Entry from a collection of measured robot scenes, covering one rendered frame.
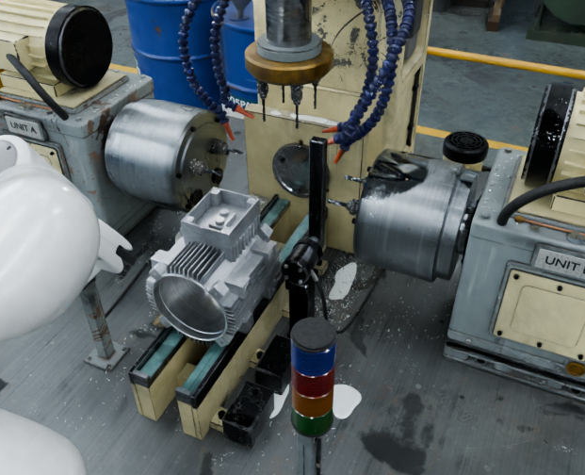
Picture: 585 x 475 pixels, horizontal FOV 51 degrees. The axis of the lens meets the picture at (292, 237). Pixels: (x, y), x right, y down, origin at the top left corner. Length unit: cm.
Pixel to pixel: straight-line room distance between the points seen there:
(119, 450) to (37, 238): 85
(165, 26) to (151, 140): 184
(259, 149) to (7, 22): 64
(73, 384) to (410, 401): 68
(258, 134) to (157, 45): 185
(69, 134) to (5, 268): 109
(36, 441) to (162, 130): 105
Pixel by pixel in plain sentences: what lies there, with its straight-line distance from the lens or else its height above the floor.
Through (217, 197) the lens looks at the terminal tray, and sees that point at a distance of 118.
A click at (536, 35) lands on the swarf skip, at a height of 4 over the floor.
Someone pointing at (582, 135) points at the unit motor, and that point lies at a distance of 110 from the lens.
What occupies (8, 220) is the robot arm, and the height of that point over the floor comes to 158.
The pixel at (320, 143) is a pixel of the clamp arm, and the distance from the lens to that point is 112.
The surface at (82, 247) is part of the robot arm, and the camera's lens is 44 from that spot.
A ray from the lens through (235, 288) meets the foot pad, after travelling 109.
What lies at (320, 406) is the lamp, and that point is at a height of 110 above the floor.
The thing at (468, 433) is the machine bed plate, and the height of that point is 80.
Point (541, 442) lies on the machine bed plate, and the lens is 128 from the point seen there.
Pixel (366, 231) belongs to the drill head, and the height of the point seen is 106.
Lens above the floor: 181
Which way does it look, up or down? 39 degrees down
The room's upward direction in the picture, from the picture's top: 1 degrees counter-clockwise
